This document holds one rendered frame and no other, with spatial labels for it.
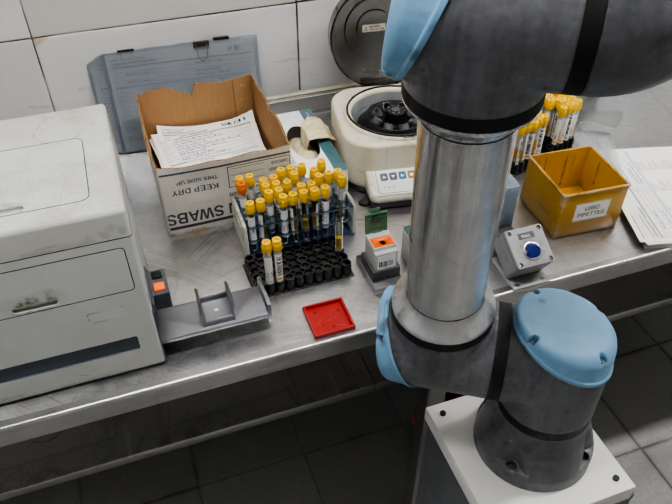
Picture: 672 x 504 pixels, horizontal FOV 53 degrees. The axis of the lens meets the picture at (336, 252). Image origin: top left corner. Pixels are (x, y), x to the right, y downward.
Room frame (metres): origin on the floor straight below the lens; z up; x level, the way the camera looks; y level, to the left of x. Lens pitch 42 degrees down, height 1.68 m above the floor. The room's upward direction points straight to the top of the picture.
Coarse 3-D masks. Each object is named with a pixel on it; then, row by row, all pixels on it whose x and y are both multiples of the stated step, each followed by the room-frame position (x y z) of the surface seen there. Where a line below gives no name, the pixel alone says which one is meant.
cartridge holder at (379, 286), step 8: (360, 256) 0.87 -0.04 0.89; (360, 264) 0.85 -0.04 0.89; (368, 264) 0.83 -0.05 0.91; (368, 272) 0.83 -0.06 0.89; (376, 272) 0.81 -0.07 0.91; (384, 272) 0.81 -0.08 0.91; (392, 272) 0.82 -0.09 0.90; (368, 280) 0.82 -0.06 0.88; (376, 280) 0.81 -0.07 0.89; (384, 280) 0.81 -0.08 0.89; (392, 280) 0.81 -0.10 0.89; (376, 288) 0.79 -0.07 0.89; (384, 288) 0.79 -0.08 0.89
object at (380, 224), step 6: (372, 210) 0.87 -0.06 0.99; (378, 210) 0.87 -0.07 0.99; (384, 210) 0.87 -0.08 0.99; (366, 216) 0.86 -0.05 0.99; (372, 216) 0.86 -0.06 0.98; (378, 216) 0.87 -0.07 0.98; (384, 216) 0.87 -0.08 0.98; (366, 222) 0.86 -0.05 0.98; (372, 222) 0.86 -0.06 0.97; (378, 222) 0.87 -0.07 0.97; (384, 222) 0.87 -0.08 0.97; (366, 228) 0.86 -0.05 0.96; (372, 228) 0.86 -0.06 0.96; (378, 228) 0.87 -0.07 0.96; (384, 228) 0.87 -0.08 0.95; (366, 234) 0.86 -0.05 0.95
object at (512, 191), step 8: (512, 176) 0.99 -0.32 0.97; (512, 184) 0.97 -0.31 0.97; (512, 192) 0.96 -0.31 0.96; (504, 200) 0.95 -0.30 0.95; (512, 200) 0.96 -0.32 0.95; (504, 208) 0.95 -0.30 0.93; (512, 208) 0.96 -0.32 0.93; (504, 216) 0.96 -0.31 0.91; (512, 216) 0.96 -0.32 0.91; (504, 224) 0.96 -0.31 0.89
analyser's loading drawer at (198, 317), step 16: (256, 288) 0.77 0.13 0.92; (192, 304) 0.73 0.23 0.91; (208, 304) 0.73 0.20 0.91; (224, 304) 0.73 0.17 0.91; (240, 304) 0.73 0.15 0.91; (256, 304) 0.73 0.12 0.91; (160, 320) 0.70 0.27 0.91; (176, 320) 0.70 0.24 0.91; (192, 320) 0.70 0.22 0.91; (208, 320) 0.69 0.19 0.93; (224, 320) 0.69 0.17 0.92; (240, 320) 0.70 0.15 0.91; (272, 320) 0.71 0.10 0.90; (176, 336) 0.66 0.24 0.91; (192, 336) 0.67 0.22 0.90
